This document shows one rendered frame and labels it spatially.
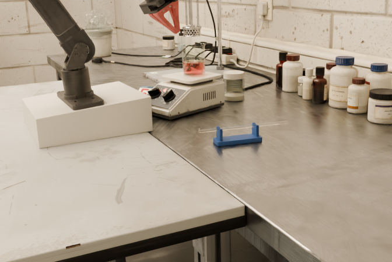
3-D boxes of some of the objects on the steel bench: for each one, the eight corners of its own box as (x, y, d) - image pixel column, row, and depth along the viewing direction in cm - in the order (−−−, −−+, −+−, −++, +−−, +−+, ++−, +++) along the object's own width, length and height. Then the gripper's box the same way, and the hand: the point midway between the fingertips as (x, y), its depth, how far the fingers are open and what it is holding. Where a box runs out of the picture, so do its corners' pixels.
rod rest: (217, 146, 105) (217, 130, 104) (212, 142, 108) (212, 125, 107) (262, 142, 107) (262, 125, 106) (256, 137, 110) (256, 121, 110)
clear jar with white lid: (244, 102, 141) (244, 73, 139) (222, 102, 142) (221, 73, 140) (245, 97, 147) (245, 70, 145) (224, 97, 148) (224, 70, 146)
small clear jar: (312, 97, 145) (313, 79, 143) (296, 96, 146) (296, 78, 145) (314, 93, 149) (315, 76, 148) (298, 93, 150) (298, 75, 149)
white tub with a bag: (119, 55, 236) (116, 9, 230) (90, 59, 228) (87, 10, 223) (107, 52, 247) (104, 7, 242) (79, 55, 240) (75, 9, 234)
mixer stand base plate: (161, 84, 168) (161, 81, 168) (142, 74, 186) (142, 72, 186) (240, 74, 180) (240, 72, 180) (215, 67, 198) (214, 64, 198)
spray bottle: (186, 51, 245) (186, 28, 243) (183, 51, 242) (182, 29, 239) (180, 50, 247) (179, 28, 244) (176, 51, 244) (175, 29, 241)
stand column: (218, 70, 186) (214, -140, 168) (214, 69, 188) (211, -138, 170) (225, 69, 187) (222, -140, 169) (221, 68, 189) (218, -138, 171)
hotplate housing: (170, 121, 124) (168, 89, 122) (137, 112, 134) (135, 83, 132) (231, 104, 139) (231, 76, 137) (198, 97, 148) (197, 70, 146)
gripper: (125, -15, 121) (158, 40, 127) (142, -20, 112) (177, 39, 118) (147, -30, 123) (178, 25, 129) (165, -35, 114) (198, 24, 120)
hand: (175, 30), depth 123 cm, fingers closed
